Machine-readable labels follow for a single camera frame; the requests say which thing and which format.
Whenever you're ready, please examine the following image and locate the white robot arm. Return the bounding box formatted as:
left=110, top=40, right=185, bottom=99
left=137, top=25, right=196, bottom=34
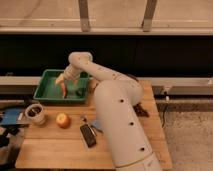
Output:
left=55, top=52, right=163, bottom=171

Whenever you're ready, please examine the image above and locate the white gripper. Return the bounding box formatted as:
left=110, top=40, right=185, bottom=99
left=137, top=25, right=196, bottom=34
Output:
left=55, top=65, right=81, bottom=91

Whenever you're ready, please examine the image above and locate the metal post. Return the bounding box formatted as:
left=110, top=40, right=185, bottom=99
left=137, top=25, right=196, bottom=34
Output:
left=142, top=0, right=157, bottom=32
left=78, top=0, right=90, bottom=32

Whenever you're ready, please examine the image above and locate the brown dried grapes bunch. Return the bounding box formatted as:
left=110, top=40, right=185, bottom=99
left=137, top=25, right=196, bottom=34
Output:
left=134, top=103, right=149, bottom=117

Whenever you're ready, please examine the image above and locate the orange apple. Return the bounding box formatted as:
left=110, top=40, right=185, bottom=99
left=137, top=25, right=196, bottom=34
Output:
left=56, top=113, right=71, bottom=129

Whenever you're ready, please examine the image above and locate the black rectangular remote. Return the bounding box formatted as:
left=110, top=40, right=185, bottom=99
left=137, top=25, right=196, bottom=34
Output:
left=80, top=124, right=96, bottom=148

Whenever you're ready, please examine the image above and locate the blue sponge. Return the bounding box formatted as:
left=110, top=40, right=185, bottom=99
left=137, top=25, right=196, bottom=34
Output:
left=90, top=119, right=103, bottom=133

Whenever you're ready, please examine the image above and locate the small metal clip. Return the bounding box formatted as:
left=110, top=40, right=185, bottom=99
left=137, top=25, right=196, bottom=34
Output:
left=80, top=115, right=88, bottom=123

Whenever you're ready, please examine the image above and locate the right metal post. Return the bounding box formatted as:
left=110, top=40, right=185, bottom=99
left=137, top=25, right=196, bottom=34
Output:
left=142, top=0, right=157, bottom=32

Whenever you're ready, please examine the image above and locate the blue box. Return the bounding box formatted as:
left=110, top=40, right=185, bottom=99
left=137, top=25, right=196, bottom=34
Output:
left=0, top=108, right=29, bottom=126

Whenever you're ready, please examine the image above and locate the green plastic tray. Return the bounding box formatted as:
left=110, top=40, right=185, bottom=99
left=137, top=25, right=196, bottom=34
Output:
left=34, top=69, right=89, bottom=104

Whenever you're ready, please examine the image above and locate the white cup with contents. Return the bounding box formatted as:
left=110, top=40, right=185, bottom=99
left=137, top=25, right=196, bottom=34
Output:
left=25, top=103, right=46, bottom=125

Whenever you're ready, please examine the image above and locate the left metal post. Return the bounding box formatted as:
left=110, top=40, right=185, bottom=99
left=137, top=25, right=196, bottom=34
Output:
left=78, top=0, right=90, bottom=32

